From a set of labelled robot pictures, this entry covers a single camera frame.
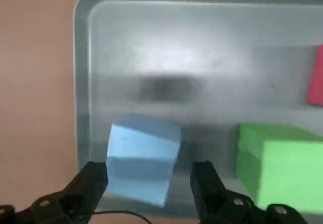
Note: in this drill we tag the green square foam block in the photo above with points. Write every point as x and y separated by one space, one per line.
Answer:
290 168

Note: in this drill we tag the blue square foam block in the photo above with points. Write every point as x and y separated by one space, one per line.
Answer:
143 153

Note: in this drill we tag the gray square tray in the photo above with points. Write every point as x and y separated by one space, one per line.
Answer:
176 45

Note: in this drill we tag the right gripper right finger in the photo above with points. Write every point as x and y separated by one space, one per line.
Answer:
214 201

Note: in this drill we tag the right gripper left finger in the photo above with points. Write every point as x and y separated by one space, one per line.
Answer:
75 198

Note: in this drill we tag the red square foam block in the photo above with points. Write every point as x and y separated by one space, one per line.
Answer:
315 82

